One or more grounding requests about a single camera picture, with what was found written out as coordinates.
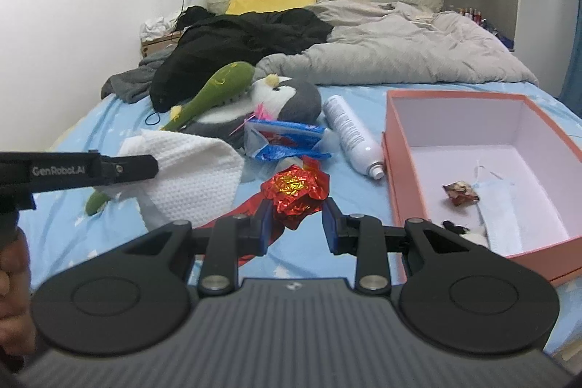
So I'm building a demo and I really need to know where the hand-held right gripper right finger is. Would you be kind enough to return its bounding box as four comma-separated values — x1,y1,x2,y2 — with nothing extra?
320,197,494,295

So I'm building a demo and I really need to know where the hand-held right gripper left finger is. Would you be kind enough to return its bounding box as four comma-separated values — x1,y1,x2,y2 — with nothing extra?
120,199,276,295

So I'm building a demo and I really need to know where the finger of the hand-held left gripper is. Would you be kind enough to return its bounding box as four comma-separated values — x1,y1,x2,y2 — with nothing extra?
97,154,160,189

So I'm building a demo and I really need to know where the red foil wrapper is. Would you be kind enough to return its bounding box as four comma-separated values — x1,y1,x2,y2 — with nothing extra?
198,156,329,267

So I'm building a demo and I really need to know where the blue snack packet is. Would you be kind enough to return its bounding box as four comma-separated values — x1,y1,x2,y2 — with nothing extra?
243,119,332,161

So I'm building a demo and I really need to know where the pink feather toy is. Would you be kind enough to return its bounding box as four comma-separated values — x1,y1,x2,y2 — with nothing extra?
230,105,274,136

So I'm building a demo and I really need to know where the green plush massage stick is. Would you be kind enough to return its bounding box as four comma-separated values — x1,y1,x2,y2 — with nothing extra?
85,61,255,216

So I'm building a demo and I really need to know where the patterned wrapper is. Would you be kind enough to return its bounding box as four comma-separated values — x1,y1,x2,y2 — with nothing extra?
442,181,481,207

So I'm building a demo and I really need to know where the small black white plush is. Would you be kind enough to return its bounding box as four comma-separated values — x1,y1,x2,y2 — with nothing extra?
442,221,489,248

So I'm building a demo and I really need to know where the light blue face mask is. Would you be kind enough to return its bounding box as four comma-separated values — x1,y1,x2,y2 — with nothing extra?
470,161,523,255

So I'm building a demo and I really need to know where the pink cardboard box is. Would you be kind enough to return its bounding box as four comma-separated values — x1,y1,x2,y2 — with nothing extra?
381,90,582,286

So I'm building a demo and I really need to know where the person's left hand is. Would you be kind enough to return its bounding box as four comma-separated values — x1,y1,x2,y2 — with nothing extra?
0,229,37,357

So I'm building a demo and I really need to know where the blue star bed sheet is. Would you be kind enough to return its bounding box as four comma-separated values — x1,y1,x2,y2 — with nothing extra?
18,79,582,361

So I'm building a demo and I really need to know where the dark grey cloth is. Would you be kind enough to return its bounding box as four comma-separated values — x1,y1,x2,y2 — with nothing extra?
101,52,176,104

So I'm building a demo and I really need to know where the white spray can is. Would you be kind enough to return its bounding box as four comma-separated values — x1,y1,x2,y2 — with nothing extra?
323,95,386,180

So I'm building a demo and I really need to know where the grey penguin plush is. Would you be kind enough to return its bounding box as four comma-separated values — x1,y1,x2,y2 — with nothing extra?
170,74,323,141

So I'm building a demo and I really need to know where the white crumpled cloth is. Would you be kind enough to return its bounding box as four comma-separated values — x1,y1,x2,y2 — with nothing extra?
140,13,183,42

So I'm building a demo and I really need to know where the black clothing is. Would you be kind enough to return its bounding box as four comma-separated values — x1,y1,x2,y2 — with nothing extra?
149,7,335,112

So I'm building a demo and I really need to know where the black bundled cloth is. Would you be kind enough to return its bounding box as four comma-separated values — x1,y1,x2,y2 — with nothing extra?
175,5,214,29

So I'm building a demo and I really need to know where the grey duvet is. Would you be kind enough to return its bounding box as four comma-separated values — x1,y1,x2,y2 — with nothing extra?
255,1,539,86

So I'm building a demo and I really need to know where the yellow pillow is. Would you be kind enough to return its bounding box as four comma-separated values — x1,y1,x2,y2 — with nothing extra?
226,0,318,16

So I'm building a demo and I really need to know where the row of cosmetic bottles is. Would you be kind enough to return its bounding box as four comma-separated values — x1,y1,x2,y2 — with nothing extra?
457,5,485,25

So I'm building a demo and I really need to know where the blue tray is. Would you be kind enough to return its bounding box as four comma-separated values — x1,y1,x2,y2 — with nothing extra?
493,29,515,51

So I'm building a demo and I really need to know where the blue curtain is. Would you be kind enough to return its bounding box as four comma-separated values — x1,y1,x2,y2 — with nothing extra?
561,0,582,116

